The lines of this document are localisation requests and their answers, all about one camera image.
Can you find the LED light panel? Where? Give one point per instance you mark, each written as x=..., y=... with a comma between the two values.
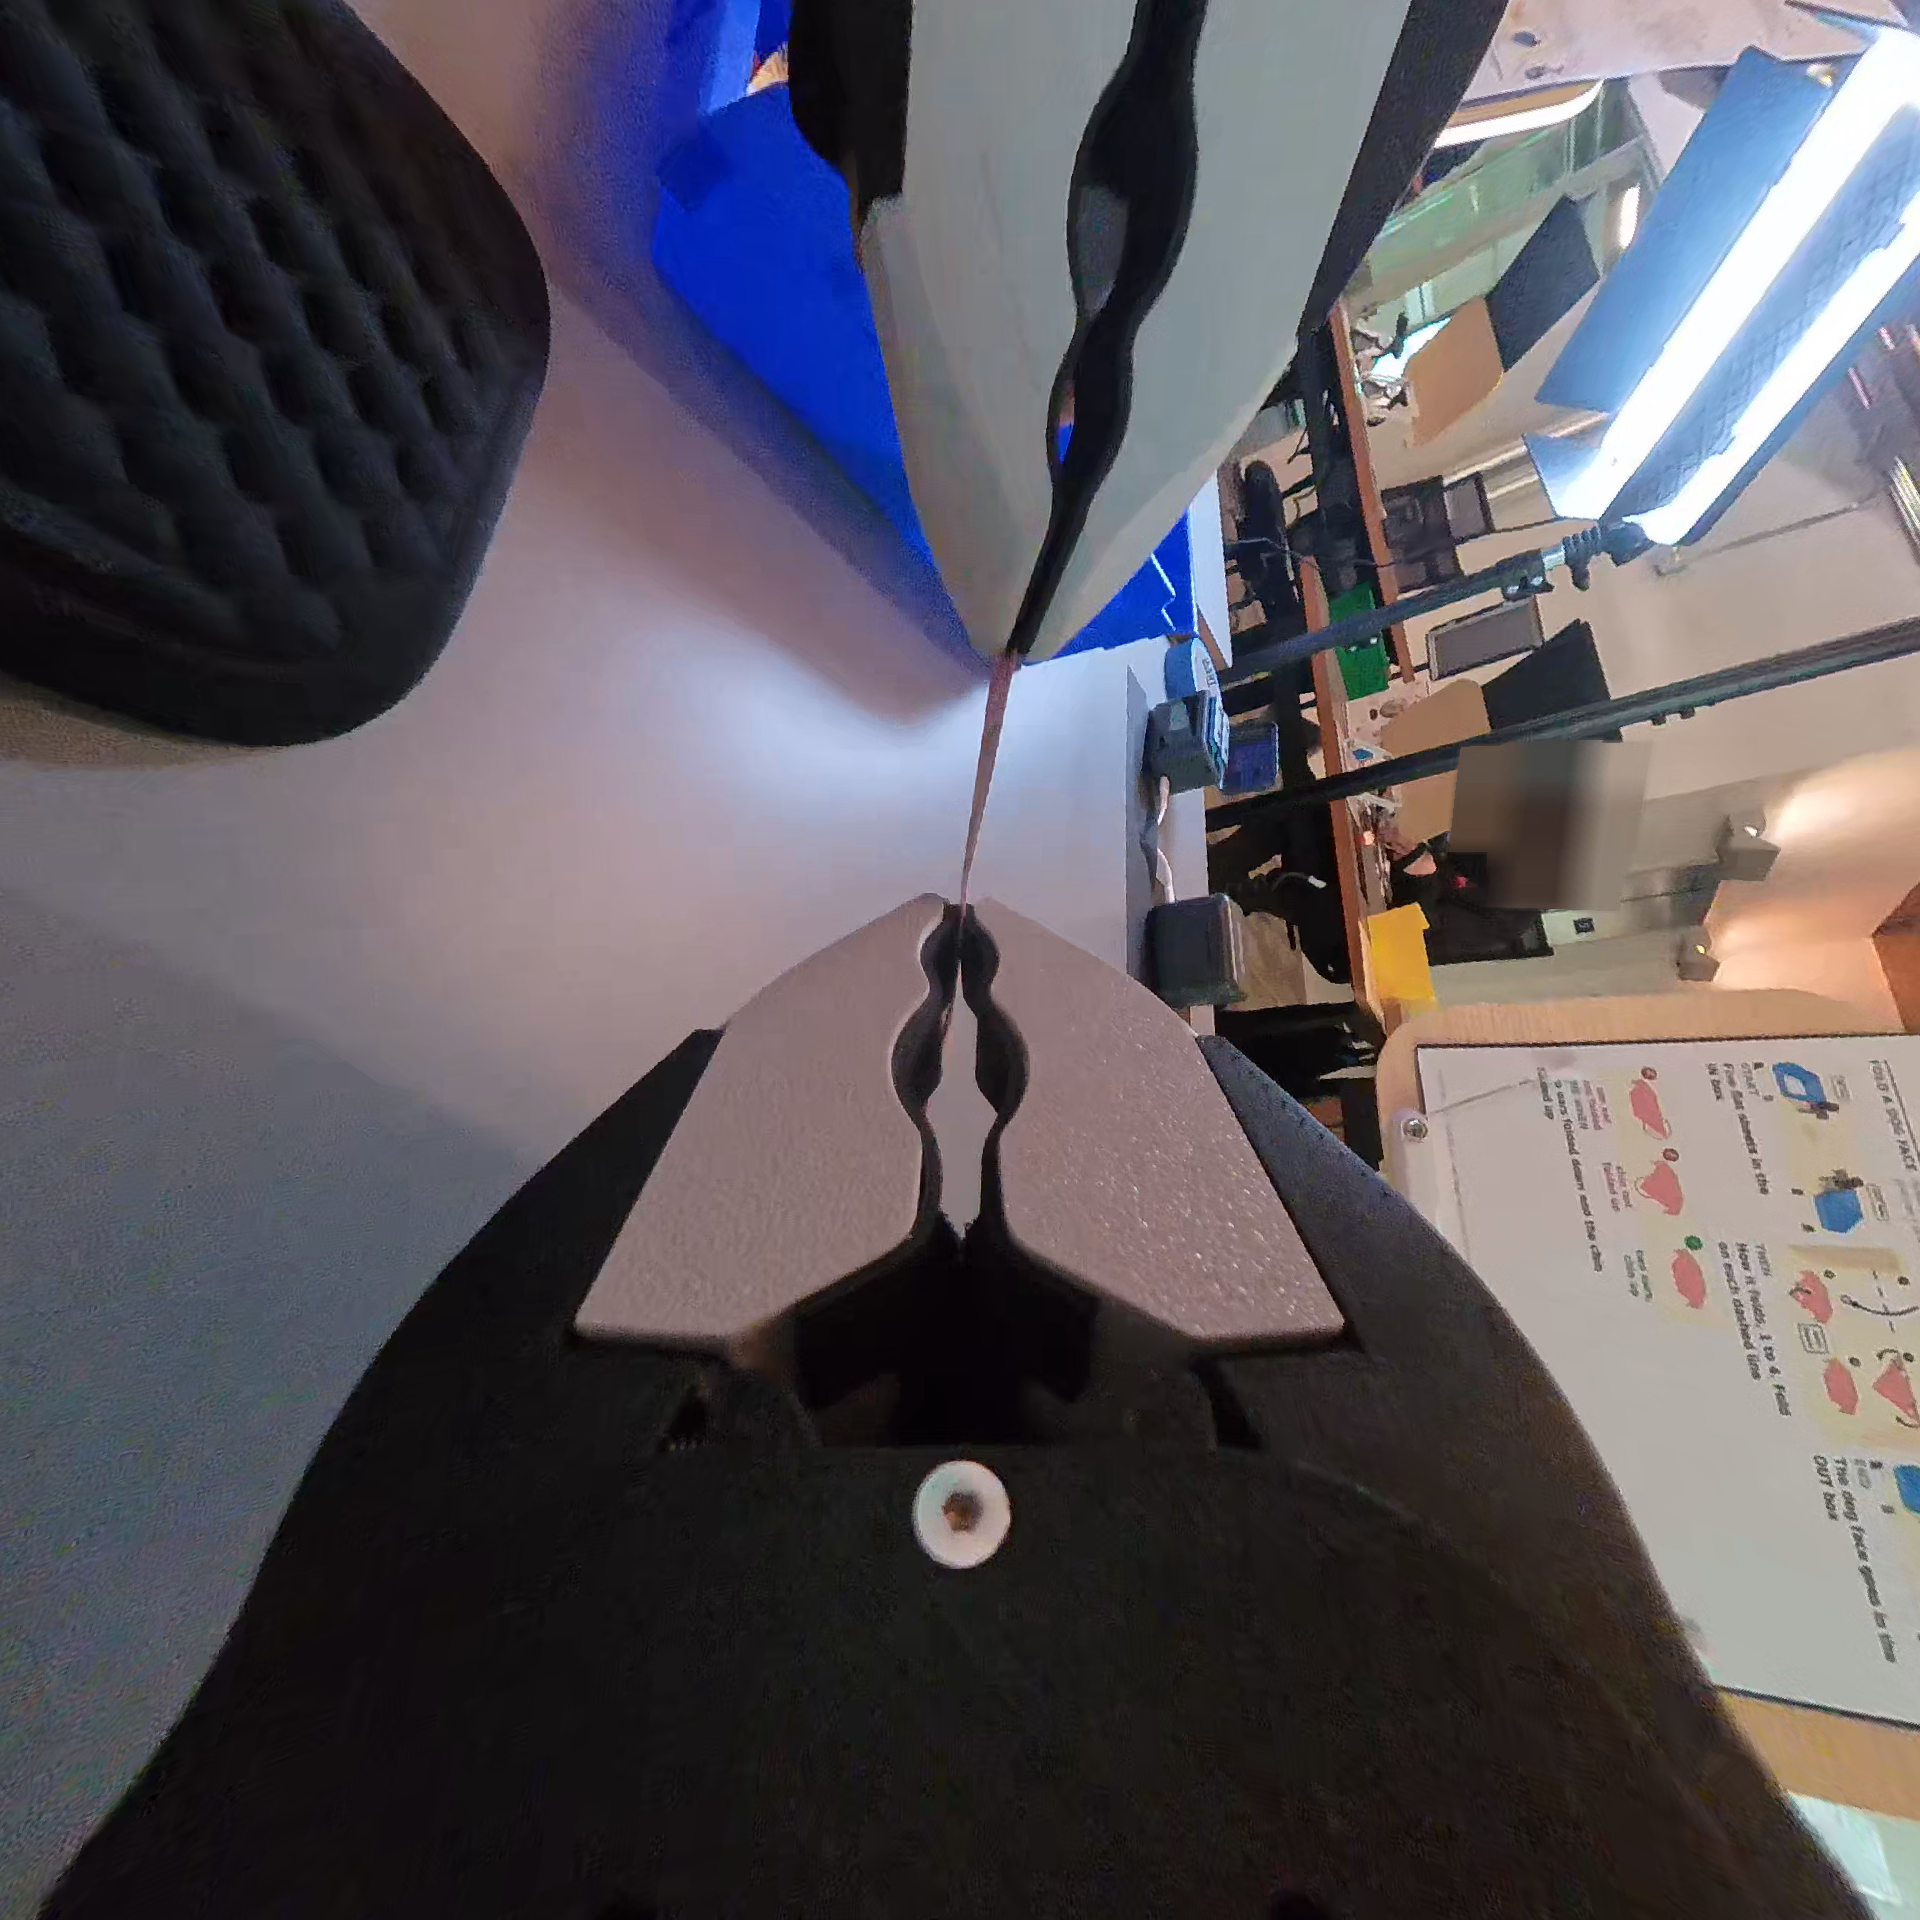
x=1724, y=301

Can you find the wooden display board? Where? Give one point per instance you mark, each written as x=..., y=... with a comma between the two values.
x=1845, y=1755

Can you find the blue plastic bin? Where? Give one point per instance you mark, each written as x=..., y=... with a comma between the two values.
x=764, y=271

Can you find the pink floral origami paper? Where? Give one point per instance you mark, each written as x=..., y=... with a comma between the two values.
x=987, y=779

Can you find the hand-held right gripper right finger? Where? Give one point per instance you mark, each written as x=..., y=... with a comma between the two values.
x=1155, y=1154

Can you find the wooden workbench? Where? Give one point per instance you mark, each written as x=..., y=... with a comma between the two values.
x=1346, y=450

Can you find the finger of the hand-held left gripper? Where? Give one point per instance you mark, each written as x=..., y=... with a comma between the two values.
x=1260, y=181
x=975, y=301

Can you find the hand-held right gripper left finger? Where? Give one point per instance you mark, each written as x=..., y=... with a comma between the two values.
x=780, y=1141

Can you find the black office chair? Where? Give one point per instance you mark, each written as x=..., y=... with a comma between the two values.
x=1260, y=511

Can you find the black stand pole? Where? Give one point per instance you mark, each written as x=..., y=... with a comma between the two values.
x=1575, y=715
x=1425, y=605

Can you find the dark grey box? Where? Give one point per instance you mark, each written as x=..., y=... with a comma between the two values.
x=1196, y=953

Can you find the yellow plastic bin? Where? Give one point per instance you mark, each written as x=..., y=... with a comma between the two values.
x=1397, y=968

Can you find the printed instruction sheet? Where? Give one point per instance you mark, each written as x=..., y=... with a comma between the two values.
x=1681, y=1349

